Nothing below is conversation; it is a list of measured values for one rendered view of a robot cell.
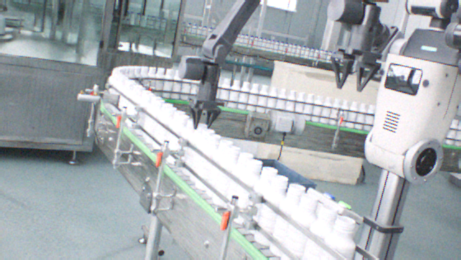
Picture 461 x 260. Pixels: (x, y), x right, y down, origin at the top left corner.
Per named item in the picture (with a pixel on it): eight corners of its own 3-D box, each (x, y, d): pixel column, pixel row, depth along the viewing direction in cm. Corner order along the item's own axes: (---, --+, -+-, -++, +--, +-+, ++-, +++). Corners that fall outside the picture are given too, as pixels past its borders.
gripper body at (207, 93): (186, 100, 161) (190, 77, 159) (215, 104, 166) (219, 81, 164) (194, 105, 155) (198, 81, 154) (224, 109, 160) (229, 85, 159)
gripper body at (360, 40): (382, 62, 124) (389, 31, 123) (349, 56, 120) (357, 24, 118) (364, 58, 130) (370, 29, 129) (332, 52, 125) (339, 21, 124)
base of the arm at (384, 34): (380, 55, 182) (400, 29, 183) (368, 40, 178) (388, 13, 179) (363, 52, 190) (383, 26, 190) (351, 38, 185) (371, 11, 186)
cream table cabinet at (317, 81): (337, 169, 649) (360, 76, 626) (357, 185, 590) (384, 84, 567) (253, 156, 627) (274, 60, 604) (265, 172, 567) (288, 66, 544)
